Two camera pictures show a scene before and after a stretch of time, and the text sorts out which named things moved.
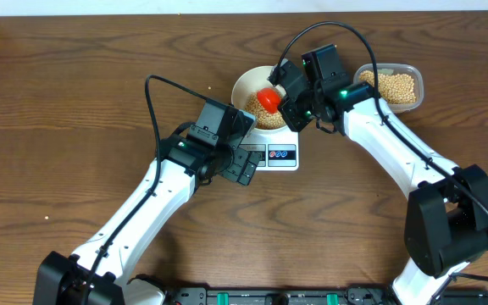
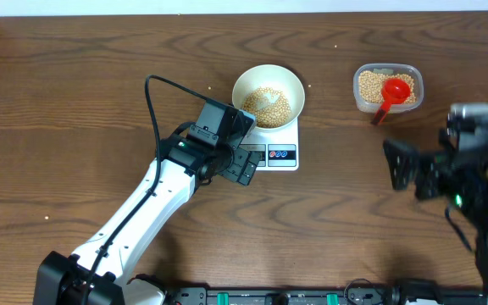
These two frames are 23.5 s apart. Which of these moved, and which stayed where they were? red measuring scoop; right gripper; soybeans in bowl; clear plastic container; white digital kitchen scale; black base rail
Moved: right gripper; red measuring scoop
Stayed: black base rail; white digital kitchen scale; clear plastic container; soybeans in bowl
